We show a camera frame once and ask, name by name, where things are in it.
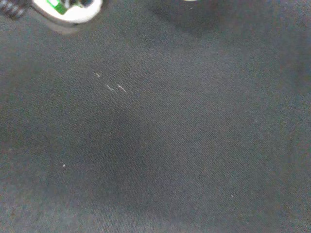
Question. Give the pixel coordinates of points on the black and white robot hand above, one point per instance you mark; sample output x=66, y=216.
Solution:
x=73, y=14

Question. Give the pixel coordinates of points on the black bench cloth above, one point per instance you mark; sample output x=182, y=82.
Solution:
x=170, y=133

